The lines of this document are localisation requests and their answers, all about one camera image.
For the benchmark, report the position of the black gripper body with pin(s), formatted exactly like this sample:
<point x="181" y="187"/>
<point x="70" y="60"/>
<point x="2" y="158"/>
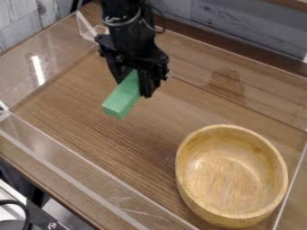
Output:
<point x="133" y="42"/>

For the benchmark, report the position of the green rectangular block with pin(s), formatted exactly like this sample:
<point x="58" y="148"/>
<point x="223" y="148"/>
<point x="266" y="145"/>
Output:
<point x="123" y="98"/>

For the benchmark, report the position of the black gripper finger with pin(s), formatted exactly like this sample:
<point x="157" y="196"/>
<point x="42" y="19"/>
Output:
<point x="121" y="68"/>
<point x="150" y="79"/>

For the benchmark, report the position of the brown wooden bowl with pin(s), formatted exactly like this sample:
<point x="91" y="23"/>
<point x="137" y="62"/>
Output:
<point x="231" y="175"/>

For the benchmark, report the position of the clear acrylic corner bracket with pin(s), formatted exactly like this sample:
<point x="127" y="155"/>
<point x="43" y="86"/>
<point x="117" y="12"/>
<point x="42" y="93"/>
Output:
<point x="89" y="32"/>

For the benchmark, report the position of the clear acrylic tray wall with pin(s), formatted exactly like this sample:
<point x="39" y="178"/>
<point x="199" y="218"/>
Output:
<point x="109" y="167"/>

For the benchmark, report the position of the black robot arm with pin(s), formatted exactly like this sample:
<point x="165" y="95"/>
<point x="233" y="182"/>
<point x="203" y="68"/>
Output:
<point x="122" y="12"/>

